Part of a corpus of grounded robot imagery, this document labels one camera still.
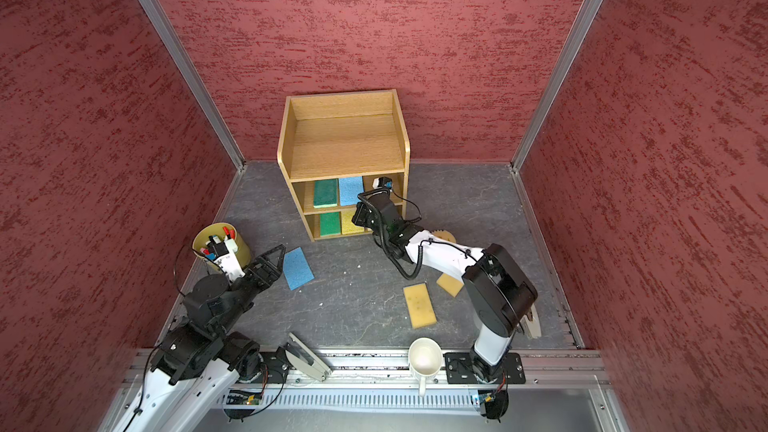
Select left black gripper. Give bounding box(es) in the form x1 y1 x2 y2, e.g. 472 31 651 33
214 245 287 334

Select light blue sponge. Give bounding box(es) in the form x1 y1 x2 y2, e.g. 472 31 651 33
338 176 365 207
283 248 314 290

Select bright green sponge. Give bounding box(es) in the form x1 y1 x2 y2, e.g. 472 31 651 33
319 212 342 237

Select dark green sponge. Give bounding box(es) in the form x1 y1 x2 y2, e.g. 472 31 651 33
312 179 339 209

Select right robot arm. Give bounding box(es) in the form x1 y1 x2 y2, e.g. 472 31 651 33
352 187 540 383

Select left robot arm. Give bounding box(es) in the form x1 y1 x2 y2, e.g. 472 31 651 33
113 244 286 431

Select wooden three-tier shelf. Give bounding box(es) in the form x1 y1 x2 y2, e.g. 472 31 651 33
277 89 411 242

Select markers in cup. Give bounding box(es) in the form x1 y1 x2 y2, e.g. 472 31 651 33
195 223 237 260

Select yellow pen cup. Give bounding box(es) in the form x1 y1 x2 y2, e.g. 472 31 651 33
191 222 252 276

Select yellow smiley face sponge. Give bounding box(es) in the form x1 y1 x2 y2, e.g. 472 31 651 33
432 230 456 243

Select white mug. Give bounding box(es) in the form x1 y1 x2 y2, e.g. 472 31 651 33
408 337 444 397

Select beige stapler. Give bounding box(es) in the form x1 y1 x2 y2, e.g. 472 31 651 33
521 305 542 339

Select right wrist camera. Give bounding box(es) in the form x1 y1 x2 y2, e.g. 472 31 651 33
372 176 393 190

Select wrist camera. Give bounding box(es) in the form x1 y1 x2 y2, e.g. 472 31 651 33
372 176 393 190
207 236 244 282

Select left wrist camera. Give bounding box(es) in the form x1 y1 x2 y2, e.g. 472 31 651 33
207 236 244 282

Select grey stapler on rail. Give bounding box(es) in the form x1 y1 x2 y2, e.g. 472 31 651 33
283 332 332 382

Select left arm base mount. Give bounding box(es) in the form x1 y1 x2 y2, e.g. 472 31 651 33
236 347 291 384

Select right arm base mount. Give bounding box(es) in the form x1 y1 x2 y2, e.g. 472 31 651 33
443 351 526 385

